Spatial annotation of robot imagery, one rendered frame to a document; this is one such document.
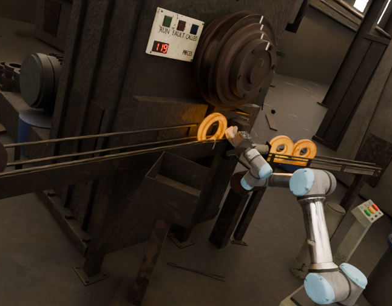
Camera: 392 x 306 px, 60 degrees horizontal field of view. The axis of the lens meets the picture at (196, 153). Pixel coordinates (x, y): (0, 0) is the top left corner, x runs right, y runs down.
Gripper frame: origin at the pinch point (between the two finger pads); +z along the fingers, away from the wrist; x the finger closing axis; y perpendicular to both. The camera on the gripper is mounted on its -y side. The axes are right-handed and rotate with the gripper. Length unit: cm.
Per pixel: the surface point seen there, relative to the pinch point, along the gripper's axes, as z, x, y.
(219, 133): -2.3, 6.9, -1.0
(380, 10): 298, -825, 111
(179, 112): 7.0, 34.5, 5.6
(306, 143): -25, -45, 12
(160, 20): 22, 58, 40
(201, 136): -2.7, 21.4, -1.7
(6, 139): 107, 60, -113
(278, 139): -16.0, -30.5, 6.1
